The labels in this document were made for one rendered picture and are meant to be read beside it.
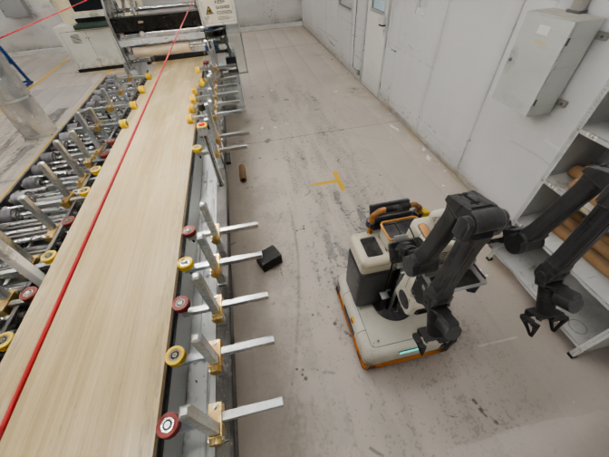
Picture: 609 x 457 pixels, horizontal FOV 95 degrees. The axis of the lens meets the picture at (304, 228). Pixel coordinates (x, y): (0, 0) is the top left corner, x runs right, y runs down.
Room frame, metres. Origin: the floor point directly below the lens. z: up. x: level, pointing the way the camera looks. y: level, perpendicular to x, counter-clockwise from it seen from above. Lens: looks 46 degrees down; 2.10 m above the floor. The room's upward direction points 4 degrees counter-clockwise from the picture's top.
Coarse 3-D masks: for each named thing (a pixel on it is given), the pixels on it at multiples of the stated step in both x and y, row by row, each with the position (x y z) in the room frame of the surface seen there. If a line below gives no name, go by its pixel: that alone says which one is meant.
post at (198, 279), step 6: (192, 276) 0.69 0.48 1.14; (198, 276) 0.69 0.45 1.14; (198, 282) 0.67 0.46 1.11; (204, 282) 0.69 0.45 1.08; (198, 288) 0.67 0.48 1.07; (204, 288) 0.68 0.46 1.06; (204, 294) 0.67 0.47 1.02; (210, 294) 0.69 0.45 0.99; (204, 300) 0.67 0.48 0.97; (210, 300) 0.68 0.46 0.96; (216, 300) 0.71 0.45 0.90; (210, 306) 0.67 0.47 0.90; (216, 306) 0.68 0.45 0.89; (216, 312) 0.67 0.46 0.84
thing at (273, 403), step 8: (272, 400) 0.28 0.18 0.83; (280, 400) 0.28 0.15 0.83; (240, 408) 0.26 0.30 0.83; (248, 408) 0.26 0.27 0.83; (256, 408) 0.26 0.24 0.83; (264, 408) 0.26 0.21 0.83; (272, 408) 0.26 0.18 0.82; (224, 416) 0.24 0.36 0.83; (232, 416) 0.24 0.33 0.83; (240, 416) 0.24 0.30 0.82; (184, 424) 0.22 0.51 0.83; (184, 432) 0.20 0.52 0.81
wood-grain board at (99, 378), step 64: (192, 64) 4.56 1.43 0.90; (128, 128) 2.66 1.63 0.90; (192, 128) 2.55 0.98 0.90; (128, 192) 1.62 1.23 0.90; (64, 256) 1.07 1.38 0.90; (128, 256) 1.03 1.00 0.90; (64, 320) 0.66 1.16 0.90; (128, 320) 0.64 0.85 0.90; (0, 384) 0.39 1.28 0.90; (64, 384) 0.37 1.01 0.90; (128, 384) 0.36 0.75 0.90; (0, 448) 0.18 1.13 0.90; (64, 448) 0.17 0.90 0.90; (128, 448) 0.15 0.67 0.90
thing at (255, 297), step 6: (258, 294) 0.77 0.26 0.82; (264, 294) 0.77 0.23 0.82; (228, 300) 0.75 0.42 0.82; (234, 300) 0.75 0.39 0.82; (240, 300) 0.74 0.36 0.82; (246, 300) 0.74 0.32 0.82; (252, 300) 0.74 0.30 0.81; (258, 300) 0.75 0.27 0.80; (198, 306) 0.72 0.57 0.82; (204, 306) 0.72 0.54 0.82; (222, 306) 0.72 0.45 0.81; (228, 306) 0.72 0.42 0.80; (186, 312) 0.70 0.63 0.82; (192, 312) 0.70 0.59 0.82; (198, 312) 0.70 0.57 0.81; (204, 312) 0.70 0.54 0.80
